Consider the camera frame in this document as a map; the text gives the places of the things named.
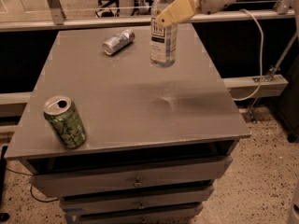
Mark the metal rail frame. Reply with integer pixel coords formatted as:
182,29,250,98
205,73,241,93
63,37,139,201
0,0,299,32

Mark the grey drawer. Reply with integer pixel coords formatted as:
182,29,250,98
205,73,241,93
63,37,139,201
60,183,214,216
65,203,203,224
30,156,233,197

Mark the white cable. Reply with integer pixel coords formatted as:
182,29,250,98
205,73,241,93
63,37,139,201
232,8,265,103

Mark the clear blue-labelled plastic bottle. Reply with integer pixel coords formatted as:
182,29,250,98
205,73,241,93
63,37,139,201
150,0,178,68

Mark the top grey drawer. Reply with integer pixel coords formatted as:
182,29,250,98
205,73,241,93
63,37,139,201
30,156,233,197

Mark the black floor cable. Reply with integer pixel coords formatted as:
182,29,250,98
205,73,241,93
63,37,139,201
5,167,60,203

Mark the silver lying drink can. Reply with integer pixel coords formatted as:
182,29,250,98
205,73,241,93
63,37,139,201
103,29,135,56

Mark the grey drawer cabinet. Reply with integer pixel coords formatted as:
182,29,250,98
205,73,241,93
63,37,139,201
4,23,251,224

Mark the bottom grey drawer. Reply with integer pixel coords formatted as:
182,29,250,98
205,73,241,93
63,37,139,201
65,203,203,224

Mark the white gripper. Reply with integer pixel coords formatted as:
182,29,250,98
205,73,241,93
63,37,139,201
156,0,236,28

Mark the middle grey drawer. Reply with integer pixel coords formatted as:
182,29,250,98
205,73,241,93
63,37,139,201
60,183,214,216

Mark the green upright drink can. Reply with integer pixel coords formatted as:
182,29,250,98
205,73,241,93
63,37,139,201
43,95,87,149

